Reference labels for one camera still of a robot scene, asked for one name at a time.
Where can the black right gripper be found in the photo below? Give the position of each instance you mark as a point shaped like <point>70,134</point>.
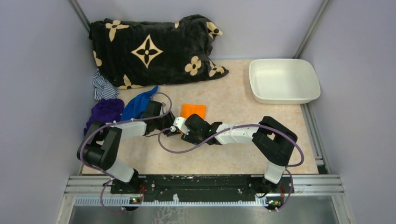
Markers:
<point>188,136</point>

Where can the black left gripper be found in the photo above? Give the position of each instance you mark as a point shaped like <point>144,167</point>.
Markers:
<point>170,118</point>

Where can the blue towel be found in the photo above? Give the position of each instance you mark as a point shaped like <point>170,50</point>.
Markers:
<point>137,105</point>

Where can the orange towel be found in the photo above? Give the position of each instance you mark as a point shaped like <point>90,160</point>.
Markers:
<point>188,109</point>

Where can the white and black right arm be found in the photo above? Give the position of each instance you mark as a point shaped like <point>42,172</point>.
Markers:
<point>275,141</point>

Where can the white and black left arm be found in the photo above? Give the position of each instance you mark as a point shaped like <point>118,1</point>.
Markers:
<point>99,149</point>

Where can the purple towel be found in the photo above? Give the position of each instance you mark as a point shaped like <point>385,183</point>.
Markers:
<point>105,111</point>

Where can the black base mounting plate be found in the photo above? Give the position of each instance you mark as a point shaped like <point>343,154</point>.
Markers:
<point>198,188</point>

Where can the blue white striped cloth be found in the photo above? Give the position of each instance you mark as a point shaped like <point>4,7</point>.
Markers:
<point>103,89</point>

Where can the black floral blanket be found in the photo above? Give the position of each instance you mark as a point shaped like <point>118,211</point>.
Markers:
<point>131,54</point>

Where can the white plastic basin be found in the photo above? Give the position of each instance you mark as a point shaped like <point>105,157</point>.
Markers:
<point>283,81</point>

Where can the aluminium frame rail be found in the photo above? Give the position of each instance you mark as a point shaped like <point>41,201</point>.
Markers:
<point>94,190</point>

